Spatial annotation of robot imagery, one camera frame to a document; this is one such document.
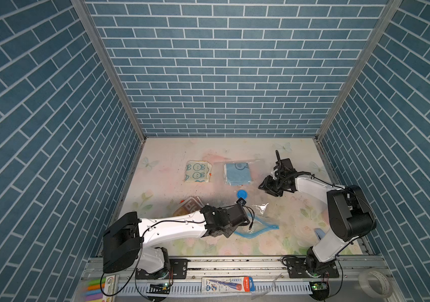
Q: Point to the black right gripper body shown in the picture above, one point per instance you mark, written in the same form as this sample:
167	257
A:
274	187

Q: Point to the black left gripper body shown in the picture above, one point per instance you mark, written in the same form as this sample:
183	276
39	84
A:
234	229

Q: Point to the light blue towel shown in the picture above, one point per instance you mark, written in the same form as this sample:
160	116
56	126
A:
237	174

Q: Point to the clear vacuum bag blue zip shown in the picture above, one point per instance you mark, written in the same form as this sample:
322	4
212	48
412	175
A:
257	203

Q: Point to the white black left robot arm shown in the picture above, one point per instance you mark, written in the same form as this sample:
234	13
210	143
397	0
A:
133	241

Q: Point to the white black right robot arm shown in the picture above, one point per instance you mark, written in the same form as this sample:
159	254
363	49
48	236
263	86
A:
350	215

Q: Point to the blue vacuum bag valve cap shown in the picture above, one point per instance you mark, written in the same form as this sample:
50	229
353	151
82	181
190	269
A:
242	194

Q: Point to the orange white patterned towel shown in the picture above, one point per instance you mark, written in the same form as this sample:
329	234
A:
188	206

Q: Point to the beige towel blue bunny print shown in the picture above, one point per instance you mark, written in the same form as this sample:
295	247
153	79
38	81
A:
198	171

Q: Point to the red blue toothpaste box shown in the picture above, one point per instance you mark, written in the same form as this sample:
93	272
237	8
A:
240	284

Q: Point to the clear plastic wrapper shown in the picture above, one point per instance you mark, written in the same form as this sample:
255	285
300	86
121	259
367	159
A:
271	288

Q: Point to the clear tape roll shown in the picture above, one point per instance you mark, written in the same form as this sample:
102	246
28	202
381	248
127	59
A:
375	284

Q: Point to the coloured marker pack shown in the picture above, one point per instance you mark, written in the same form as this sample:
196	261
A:
101	290

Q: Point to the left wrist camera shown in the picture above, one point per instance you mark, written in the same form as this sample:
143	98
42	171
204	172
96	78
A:
241	202

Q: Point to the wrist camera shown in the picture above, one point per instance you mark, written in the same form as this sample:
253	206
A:
241	202
285	165

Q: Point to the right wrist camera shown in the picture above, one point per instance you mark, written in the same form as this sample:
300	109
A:
285	165

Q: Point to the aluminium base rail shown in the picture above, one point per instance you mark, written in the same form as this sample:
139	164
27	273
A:
340	283

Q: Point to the aluminium corner post right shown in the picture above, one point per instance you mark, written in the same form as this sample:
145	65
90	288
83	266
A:
382	23

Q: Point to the aluminium corner post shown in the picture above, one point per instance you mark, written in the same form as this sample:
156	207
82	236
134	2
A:
382	23
87	21

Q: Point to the aluminium corner post left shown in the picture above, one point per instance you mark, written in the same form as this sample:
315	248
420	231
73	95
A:
87	21

